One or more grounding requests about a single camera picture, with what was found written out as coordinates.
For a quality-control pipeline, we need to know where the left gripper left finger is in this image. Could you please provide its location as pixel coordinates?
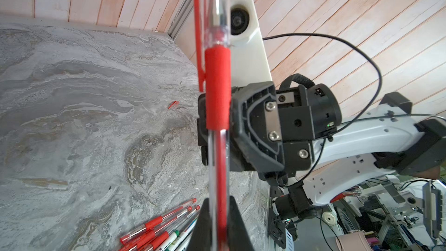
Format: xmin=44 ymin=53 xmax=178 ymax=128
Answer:
xmin=187 ymin=198 xmax=211 ymax=251

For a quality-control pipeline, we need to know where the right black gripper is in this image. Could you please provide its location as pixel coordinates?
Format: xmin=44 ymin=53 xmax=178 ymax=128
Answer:
xmin=197 ymin=74 xmax=342 ymax=181

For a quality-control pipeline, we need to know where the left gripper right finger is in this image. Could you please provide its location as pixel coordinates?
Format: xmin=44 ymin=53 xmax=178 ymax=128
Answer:
xmin=228 ymin=196 xmax=254 ymax=251

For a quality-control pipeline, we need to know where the red gel pen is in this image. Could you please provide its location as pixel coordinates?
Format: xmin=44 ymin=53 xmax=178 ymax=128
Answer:
xmin=119 ymin=198 xmax=197 ymax=245
xmin=120 ymin=204 xmax=200 ymax=251
xmin=203 ymin=0 xmax=231 ymax=251

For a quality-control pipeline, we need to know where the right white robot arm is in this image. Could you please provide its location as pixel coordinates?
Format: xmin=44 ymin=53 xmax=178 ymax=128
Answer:
xmin=226 ymin=74 xmax=446 ymax=248

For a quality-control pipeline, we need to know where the upper green marker pen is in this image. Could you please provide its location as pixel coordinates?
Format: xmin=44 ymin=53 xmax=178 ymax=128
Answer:
xmin=156 ymin=216 xmax=198 ymax=251

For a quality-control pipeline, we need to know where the green marker pen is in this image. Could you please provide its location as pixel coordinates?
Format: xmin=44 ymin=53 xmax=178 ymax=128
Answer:
xmin=156 ymin=216 xmax=198 ymax=251
xmin=173 ymin=227 xmax=194 ymax=251

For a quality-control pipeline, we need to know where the lower green marker pen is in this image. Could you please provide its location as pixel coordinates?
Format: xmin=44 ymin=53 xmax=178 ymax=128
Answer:
xmin=173 ymin=227 xmax=194 ymax=251

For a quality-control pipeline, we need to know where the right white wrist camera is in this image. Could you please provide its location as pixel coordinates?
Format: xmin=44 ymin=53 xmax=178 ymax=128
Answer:
xmin=230 ymin=0 xmax=272 ymax=87

